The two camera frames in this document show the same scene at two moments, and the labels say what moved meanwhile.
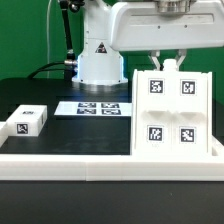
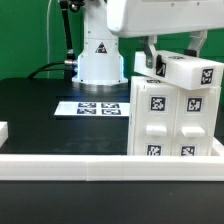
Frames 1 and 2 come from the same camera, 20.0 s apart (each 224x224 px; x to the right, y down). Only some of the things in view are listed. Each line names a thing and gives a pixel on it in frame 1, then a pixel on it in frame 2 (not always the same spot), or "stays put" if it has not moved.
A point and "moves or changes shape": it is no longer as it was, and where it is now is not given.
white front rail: x=112 y=167 stays put
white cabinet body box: x=171 y=112 stays put
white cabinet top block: x=27 y=120 → x=186 y=70
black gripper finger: x=182 y=53 → x=196 y=41
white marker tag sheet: x=76 y=108 stays put
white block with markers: x=153 y=111 moves or changes shape
